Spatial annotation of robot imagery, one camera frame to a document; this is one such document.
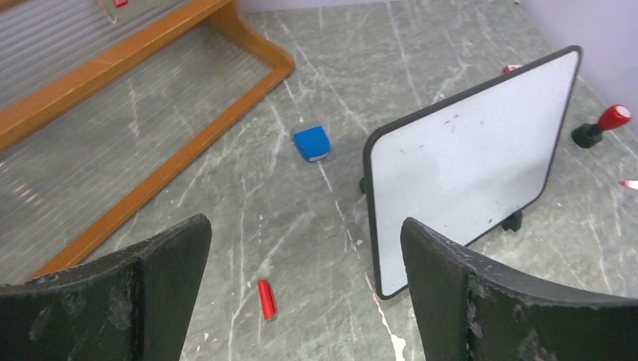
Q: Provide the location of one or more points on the blue eraser on table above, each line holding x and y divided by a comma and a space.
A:
311, 141

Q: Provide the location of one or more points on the small whiteboard with black frame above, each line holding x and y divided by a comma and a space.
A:
464, 164

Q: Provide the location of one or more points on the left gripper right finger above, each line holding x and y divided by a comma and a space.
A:
471, 307

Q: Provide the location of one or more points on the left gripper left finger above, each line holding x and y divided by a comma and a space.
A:
135, 303

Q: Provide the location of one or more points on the small red white box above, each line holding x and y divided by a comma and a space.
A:
508, 68

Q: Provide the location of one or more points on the wooden tiered shelf rack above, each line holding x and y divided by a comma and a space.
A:
60, 180

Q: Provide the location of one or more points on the red and white marker pen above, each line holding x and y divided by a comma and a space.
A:
630, 184

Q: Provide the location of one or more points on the red marker cap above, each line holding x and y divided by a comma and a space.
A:
267, 299

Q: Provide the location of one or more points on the red black stamp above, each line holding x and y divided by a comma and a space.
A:
589, 134

